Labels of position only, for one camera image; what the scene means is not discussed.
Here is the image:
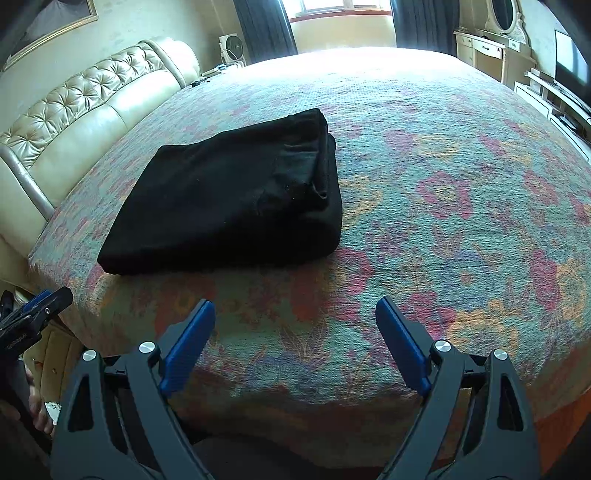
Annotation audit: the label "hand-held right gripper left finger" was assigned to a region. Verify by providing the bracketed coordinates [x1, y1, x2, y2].
[50, 299, 217, 480]

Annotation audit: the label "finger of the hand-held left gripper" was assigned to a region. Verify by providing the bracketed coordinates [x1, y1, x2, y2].
[17, 286, 75, 330]

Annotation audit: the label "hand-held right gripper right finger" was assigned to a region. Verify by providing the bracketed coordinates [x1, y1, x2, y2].
[375, 296, 542, 480]

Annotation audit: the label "black pants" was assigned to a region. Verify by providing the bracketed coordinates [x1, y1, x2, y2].
[98, 108, 343, 277]

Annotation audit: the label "person's left hand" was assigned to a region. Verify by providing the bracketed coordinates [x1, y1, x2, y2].
[25, 367, 57, 437]

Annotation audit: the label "floral bedspread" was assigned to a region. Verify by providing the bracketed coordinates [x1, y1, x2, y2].
[27, 45, 591, 463]

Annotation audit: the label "cream tufted leather headboard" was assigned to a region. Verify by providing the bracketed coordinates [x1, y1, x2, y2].
[0, 39, 202, 252]

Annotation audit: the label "gold framed picture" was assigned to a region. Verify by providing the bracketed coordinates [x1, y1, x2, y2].
[0, 0, 100, 72]

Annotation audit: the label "white low cabinet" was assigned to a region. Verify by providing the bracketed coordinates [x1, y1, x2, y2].
[514, 68, 591, 163]

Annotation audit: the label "cream dressing table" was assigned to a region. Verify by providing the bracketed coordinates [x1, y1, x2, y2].
[452, 28, 539, 90]

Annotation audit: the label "white box fan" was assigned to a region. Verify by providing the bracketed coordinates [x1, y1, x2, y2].
[218, 32, 252, 66]

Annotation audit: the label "dark blue curtain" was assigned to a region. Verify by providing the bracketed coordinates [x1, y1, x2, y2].
[232, 0, 299, 66]
[389, 0, 461, 57]

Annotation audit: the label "flat screen television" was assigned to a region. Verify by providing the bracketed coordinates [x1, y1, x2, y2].
[553, 29, 591, 101]

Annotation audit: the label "window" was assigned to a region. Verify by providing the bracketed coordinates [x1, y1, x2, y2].
[281, 0, 399, 51]

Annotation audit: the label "oval mirror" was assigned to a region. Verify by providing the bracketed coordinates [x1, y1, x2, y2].
[488, 0, 527, 46]

